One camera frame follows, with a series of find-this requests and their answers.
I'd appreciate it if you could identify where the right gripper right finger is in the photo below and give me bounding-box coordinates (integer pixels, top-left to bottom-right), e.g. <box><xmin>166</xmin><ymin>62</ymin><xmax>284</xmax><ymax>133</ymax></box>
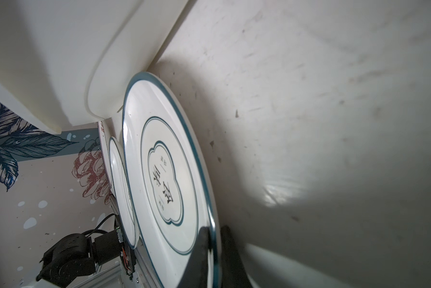
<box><xmin>220</xmin><ymin>225</ymin><xmax>253</xmax><ymax>288</ymax></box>

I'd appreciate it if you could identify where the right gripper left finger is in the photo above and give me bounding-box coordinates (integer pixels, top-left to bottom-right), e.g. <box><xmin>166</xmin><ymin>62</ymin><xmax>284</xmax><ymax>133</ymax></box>
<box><xmin>178</xmin><ymin>227</ymin><xmax>212</xmax><ymax>288</ymax></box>

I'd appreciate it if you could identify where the white flower plate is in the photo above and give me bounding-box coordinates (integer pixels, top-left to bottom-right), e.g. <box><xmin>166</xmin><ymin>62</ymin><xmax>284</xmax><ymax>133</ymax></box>
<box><xmin>109</xmin><ymin>136</ymin><xmax>140</xmax><ymax>249</ymax></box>
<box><xmin>122</xmin><ymin>72</ymin><xmax>222</xmax><ymax>288</ymax></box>

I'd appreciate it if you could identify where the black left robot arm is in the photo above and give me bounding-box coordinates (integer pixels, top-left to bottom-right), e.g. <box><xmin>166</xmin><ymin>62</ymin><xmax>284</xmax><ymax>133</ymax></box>
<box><xmin>35</xmin><ymin>214</ymin><xmax>136</xmax><ymax>288</ymax></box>

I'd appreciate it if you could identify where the white plastic bin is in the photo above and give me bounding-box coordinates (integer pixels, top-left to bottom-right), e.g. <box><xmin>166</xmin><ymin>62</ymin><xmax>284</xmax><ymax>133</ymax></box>
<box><xmin>0</xmin><ymin>1</ymin><xmax>187</xmax><ymax>134</ymax></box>

